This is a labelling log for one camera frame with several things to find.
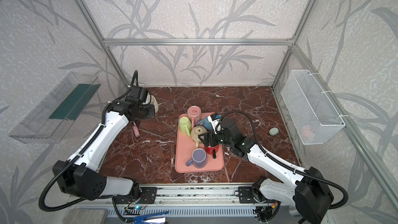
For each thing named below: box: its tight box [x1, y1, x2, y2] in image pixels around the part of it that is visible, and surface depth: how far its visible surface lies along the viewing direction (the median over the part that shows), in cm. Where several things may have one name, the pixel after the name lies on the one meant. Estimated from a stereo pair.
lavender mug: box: [185, 147, 208, 169], surface depth 82 cm
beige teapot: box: [190, 125, 208, 149], surface depth 88 cm
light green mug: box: [179, 116, 192, 138], surface depth 91 cm
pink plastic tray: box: [174, 113, 225, 174], surface depth 85 cm
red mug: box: [204, 144, 220, 160], surface depth 85 cm
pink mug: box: [187, 105, 202, 130], surface depth 93 cm
